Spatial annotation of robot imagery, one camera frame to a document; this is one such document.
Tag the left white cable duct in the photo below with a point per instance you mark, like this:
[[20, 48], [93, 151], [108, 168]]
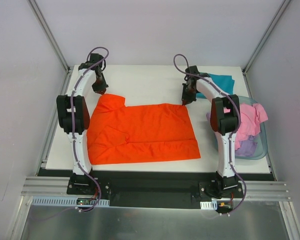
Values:
[[59, 201]]

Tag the lavender t-shirt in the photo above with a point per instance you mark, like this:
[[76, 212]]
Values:
[[245, 147]]

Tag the left frame post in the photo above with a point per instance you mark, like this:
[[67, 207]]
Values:
[[48, 33]]

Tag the aluminium frame rail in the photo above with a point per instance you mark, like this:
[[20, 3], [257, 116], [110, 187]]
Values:
[[276, 191]]

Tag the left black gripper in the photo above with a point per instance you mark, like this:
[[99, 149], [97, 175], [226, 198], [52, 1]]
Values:
[[100, 84]]

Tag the right frame post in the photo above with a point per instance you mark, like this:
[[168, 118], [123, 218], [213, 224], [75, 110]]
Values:
[[267, 33]]

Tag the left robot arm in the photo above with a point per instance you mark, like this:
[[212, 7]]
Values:
[[74, 118]]

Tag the pink t-shirt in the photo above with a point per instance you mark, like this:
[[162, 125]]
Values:
[[255, 108]]

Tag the folded teal t-shirt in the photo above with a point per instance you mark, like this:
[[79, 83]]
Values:
[[225, 82]]

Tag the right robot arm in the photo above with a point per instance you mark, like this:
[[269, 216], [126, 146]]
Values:
[[224, 120]]

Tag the frame post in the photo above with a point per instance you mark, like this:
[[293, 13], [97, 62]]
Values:
[[48, 33], [267, 33]]

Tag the white cable duct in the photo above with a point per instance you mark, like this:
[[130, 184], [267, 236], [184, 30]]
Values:
[[209, 205], [59, 201]]

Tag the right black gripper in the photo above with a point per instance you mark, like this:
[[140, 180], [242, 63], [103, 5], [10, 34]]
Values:
[[188, 93]]

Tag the clear blue plastic basket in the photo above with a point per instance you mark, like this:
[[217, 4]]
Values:
[[261, 139]]

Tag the orange t-shirt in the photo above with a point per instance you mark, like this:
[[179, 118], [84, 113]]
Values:
[[120, 134]]

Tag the right white cable duct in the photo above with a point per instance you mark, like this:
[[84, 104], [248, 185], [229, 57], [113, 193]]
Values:
[[209, 205]]

